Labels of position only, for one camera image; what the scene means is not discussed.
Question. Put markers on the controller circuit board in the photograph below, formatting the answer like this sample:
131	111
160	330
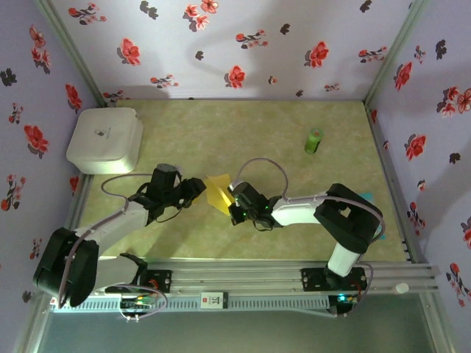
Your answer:
138	302
347	299

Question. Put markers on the white card with red mark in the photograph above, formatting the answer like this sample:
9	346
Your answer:
53	301

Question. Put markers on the small white cap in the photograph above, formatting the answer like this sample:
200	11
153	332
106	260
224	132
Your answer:
400	288

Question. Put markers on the blue snack packet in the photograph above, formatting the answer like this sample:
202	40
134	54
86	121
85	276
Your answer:
368	195

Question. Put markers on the white red label tag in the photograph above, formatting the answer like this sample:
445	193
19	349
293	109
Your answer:
214	300

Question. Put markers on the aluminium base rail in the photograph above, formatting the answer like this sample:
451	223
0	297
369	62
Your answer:
235	274

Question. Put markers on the aluminium frame post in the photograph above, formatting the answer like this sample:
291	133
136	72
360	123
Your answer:
70	48
393	51

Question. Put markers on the white plastic lidded box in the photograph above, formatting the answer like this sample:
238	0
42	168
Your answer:
103	136

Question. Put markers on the green bottle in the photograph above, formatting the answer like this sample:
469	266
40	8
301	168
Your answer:
313	140

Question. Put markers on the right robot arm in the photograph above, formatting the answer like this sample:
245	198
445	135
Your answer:
298	215

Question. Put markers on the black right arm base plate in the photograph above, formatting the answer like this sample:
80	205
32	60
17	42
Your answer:
312	279

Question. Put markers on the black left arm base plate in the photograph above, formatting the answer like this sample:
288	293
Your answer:
162	281

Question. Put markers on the yellow paper sheet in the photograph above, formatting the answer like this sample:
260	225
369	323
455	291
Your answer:
217	191

